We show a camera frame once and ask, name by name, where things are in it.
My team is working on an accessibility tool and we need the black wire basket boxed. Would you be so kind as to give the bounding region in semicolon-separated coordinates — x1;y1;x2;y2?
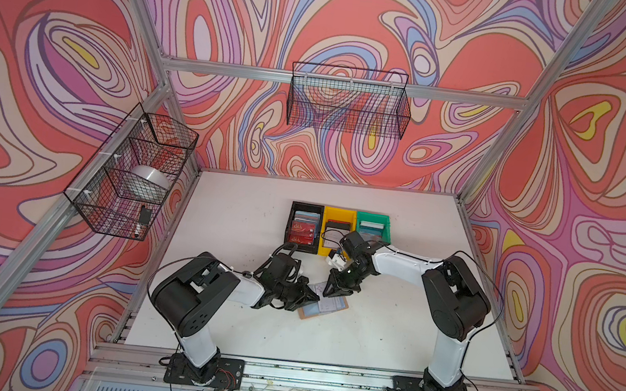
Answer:
63;104;199;241
286;61;412;140

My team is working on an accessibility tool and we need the tan leather card holder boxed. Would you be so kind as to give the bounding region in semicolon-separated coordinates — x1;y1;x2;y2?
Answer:
298;297;349;320

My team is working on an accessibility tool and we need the red VIP cards stack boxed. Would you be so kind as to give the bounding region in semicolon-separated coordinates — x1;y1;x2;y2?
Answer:
288;210;320;246

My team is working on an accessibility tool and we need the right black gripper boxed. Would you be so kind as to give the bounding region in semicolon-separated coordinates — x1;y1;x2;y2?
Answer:
321;259;372;302

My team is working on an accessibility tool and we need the black plastic bin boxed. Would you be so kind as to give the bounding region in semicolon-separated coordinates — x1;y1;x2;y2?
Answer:
283;201;324;255

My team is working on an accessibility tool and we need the green plastic bin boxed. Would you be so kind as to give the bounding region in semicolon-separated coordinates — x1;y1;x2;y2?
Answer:
356;211;392;244

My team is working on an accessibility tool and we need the left black wire basket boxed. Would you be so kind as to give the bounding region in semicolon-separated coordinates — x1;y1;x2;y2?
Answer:
63;104;199;241

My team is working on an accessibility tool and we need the white floral VIP card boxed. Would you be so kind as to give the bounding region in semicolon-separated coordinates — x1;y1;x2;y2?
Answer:
310;281;327;302

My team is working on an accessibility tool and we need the yellow plastic bin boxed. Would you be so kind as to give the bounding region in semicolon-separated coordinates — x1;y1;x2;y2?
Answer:
317;207;357;257

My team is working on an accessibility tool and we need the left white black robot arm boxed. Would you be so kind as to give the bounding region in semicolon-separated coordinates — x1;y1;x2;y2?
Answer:
147;244;320;390

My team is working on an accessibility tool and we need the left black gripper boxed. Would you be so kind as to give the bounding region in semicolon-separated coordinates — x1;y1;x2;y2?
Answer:
270;274;324;316

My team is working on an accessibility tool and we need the white roll in basket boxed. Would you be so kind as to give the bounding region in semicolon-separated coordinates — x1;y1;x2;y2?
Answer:
127;165;171;203

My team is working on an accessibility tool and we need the back black wire basket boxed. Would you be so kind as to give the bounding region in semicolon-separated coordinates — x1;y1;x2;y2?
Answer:
286;61;412;140

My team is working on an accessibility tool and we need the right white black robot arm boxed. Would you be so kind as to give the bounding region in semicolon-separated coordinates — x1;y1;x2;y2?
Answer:
323;232;491;391

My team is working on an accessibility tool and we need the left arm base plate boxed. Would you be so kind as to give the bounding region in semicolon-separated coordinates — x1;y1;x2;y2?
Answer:
163;353;245;391

